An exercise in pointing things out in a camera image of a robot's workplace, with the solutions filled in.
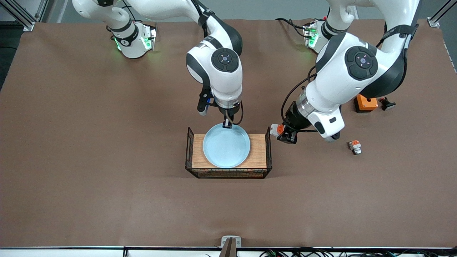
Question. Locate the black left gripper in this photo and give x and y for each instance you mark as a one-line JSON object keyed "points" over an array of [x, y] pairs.
{"points": [[295, 120]]}

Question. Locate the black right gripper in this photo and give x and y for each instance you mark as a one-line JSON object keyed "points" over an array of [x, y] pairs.
{"points": [[228, 115]]}

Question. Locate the orange white push button module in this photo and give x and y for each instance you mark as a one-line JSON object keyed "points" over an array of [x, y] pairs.
{"points": [[275, 130], [355, 146]]}

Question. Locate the light blue round plate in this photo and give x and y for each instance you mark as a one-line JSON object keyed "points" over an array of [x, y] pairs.
{"points": [[226, 148]]}

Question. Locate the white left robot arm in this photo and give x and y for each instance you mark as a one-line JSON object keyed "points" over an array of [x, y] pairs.
{"points": [[332, 85]]}

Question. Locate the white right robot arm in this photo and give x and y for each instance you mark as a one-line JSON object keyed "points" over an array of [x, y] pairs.
{"points": [[225, 82]]}

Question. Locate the black mushroom push button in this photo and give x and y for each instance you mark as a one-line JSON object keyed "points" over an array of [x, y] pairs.
{"points": [[387, 105]]}

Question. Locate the wooden board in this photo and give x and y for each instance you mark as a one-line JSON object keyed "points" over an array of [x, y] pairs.
{"points": [[257, 153]]}

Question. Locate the brown table cloth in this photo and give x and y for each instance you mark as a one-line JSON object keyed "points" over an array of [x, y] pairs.
{"points": [[107, 142]]}

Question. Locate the orange button enclosure box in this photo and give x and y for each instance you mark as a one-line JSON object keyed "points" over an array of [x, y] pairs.
{"points": [[366, 105]]}

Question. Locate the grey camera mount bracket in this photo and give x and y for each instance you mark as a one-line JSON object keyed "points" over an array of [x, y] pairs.
{"points": [[230, 250]]}

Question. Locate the aluminium frame post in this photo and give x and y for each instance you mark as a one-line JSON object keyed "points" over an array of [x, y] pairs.
{"points": [[28, 25], [433, 22]]}

